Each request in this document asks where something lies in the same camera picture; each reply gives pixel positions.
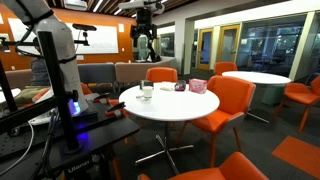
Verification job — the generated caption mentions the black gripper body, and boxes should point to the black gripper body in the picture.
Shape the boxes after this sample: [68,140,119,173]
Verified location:
[136,8,153,28]

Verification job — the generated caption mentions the white cup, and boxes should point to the white cup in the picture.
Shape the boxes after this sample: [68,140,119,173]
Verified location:
[139,79,155,100]

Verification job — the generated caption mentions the beige sofa section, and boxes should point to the beige sofa section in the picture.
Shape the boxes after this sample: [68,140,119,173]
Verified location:
[114,57,178,85]

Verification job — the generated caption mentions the orange upholstered chair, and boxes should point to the orange upholstered chair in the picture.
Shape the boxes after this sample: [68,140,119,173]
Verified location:
[80,82,138,180]
[175,74,257,169]
[213,61,239,77]
[272,74,320,135]
[137,151,270,180]
[145,66,179,84]

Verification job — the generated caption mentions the clear plastic bag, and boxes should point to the clear plastic bag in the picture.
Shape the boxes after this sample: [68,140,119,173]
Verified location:
[159,84,175,92]

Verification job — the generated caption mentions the dark brown snack bag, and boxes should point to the dark brown snack bag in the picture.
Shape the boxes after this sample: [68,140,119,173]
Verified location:
[174,79,188,92]

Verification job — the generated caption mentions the blue grey sofa section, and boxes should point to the blue grey sofa section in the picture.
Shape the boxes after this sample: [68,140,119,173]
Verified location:
[76,62,117,87]

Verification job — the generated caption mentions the yellow framed glass door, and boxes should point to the yellow framed glass door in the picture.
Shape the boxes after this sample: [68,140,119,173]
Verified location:
[196,27,215,71]
[216,23,242,65]

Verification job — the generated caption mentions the pink tissue box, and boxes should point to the pink tissue box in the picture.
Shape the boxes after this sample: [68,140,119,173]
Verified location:
[188,77,208,95]

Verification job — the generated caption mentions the white round table chrome legs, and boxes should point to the white round table chrome legs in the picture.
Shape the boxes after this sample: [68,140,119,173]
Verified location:
[118,81,221,176]

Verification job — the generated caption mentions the black perforated robot platform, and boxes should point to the black perforated robot platform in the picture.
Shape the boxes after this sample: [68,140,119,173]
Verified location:
[0,93,141,180]

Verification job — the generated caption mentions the black vertical stand pole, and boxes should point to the black vertical stand pole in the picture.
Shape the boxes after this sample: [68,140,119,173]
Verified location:
[37,30,82,155]

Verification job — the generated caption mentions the seated person grey shirt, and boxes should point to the seated person grey shirt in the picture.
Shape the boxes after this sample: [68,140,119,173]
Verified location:
[29,36,52,88]

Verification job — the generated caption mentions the olive beige cushion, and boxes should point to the olive beige cushion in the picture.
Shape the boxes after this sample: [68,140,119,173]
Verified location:
[12,85,52,108]

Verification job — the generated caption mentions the brown sofa section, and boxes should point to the brown sofa section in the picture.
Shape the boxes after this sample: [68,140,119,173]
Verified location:
[4,68,35,91]

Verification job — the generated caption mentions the black slanted stand pole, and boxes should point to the black slanted stand pole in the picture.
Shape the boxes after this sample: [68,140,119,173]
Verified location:
[0,59,18,113]

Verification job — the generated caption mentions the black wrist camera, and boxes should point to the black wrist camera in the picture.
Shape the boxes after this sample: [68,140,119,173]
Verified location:
[129,24,158,40]

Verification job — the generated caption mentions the large wall whiteboard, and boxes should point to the large wall whiteboard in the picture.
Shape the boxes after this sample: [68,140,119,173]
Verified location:
[64,22,120,55]

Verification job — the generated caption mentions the black camera on stand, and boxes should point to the black camera on stand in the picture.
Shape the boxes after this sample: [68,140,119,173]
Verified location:
[71,23,98,48]

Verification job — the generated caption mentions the black clamp orange handle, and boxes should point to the black clamp orange handle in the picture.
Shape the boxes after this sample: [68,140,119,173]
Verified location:
[105,101,127,118]
[92,92,111,104]

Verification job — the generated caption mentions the white round table green pedestal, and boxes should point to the white round table green pedestal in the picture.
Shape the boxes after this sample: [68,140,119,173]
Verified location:
[221,70,292,107]

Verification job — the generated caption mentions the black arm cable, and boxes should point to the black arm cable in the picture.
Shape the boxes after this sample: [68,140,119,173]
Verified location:
[13,8,78,65]

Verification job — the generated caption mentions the black horizontal stand rail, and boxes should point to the black horizontal stand rail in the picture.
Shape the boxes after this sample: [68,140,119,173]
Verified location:
[0,37,91,48]

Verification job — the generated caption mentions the small wall whiteboard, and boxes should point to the small wall whiteboard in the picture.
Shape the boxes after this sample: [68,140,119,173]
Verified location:
[7,17,38,56]

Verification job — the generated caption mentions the black cable bundle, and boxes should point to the black cable bundle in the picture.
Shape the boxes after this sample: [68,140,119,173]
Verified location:
[32,109,61,180]

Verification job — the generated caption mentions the white cable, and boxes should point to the white cable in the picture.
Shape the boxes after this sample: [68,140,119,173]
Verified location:
[0,121,36,178]

